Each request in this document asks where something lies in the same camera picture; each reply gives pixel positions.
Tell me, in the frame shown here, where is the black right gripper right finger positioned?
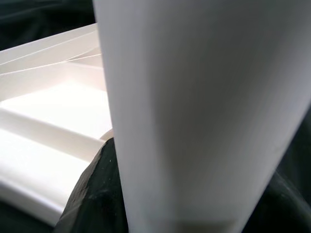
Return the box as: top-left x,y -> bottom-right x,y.
252,169 -> 311,233

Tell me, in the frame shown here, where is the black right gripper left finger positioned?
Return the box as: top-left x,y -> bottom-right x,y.
52,137 -> 129,233

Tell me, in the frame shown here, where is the white plastic children table top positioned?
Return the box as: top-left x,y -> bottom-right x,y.
0,23 -> 115,228

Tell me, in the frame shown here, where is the white plastic table leg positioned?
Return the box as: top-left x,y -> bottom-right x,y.
93,0 -> 311,233

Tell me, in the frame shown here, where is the black table cloth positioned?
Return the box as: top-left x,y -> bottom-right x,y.
0,0 -> 311,233

